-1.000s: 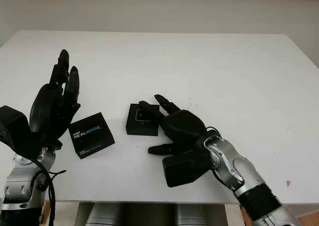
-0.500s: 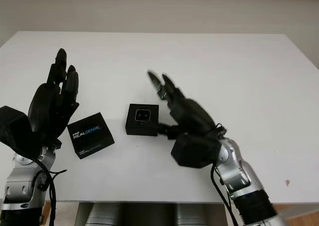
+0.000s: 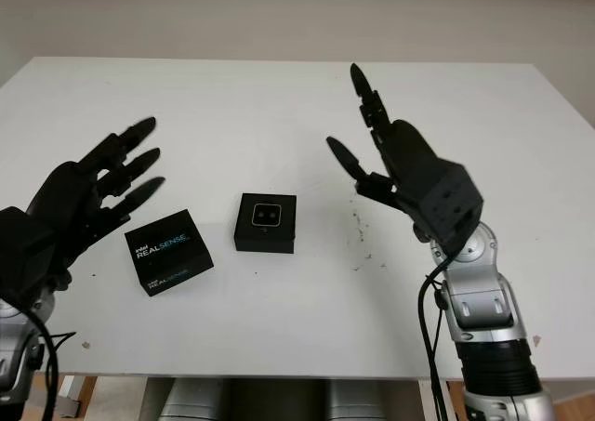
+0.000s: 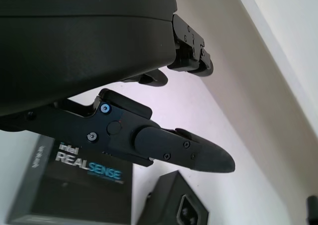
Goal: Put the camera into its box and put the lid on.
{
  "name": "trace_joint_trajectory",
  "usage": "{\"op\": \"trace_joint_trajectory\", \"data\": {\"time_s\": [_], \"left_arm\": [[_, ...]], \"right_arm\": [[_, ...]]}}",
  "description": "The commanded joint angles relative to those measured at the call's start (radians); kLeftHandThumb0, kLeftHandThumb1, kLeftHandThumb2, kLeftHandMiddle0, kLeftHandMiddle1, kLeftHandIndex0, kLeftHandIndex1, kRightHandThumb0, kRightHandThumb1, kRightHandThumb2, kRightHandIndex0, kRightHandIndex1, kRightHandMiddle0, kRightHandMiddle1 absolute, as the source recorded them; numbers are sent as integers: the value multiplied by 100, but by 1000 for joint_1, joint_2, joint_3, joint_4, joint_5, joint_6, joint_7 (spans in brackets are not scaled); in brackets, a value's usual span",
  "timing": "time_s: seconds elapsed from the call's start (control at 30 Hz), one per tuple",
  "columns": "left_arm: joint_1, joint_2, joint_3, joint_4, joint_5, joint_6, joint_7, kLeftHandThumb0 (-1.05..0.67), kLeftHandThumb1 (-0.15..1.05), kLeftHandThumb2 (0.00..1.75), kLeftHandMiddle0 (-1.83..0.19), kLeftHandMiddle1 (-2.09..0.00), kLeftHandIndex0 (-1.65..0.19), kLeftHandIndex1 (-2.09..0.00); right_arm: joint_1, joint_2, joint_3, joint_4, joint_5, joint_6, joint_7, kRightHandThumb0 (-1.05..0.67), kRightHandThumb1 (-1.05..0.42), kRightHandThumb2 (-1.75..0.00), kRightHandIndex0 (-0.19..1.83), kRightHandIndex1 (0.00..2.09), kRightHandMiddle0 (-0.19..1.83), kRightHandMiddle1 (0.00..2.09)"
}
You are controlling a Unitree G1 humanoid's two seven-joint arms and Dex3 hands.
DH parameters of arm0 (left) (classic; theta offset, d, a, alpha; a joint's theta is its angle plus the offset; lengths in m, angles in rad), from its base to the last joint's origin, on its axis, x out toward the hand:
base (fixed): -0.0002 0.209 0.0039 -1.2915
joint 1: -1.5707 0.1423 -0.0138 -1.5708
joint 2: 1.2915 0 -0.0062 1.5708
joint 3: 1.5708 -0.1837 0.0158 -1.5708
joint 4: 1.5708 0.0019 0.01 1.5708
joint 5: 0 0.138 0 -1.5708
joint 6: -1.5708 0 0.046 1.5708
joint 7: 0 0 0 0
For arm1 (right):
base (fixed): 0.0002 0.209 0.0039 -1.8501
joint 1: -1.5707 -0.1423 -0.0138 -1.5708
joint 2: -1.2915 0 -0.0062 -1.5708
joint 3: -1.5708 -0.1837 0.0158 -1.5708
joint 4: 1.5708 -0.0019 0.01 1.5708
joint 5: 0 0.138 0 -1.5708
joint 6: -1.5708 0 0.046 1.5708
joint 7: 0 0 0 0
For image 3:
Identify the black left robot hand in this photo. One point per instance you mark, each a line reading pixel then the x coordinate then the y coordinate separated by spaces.
pixel 65 198

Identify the grey right robot thigh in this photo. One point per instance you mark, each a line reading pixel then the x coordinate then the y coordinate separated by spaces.
pixel 367 400

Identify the black RealSense box lid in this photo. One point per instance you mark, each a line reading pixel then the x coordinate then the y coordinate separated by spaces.
pixel 162 249

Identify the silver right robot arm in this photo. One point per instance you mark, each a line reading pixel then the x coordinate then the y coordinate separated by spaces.
pixel 488 309

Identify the small silver depth camera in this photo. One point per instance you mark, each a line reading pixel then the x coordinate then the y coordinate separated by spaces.
pixel 266 214

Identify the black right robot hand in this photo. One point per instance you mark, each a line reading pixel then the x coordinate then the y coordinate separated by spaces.
pixel 409 161

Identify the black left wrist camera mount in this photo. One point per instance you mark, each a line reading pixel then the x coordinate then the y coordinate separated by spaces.
pixel 23 249

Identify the black camera box base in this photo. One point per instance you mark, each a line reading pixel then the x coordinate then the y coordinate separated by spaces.
pixel 246 242

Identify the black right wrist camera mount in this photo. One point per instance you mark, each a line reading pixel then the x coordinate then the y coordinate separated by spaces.
pixel 458 207

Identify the grey left robot thigh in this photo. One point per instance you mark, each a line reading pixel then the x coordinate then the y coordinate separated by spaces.
pixel 195 400

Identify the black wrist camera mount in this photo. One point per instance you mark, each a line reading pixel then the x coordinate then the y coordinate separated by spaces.
pixel 23 249
pixel 458 207

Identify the white table frame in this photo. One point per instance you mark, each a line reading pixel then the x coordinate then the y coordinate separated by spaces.
pixel 151 400

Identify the grey robot thigh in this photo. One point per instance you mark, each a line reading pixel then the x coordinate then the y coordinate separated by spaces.
pixel 195 400
pixel 367 400

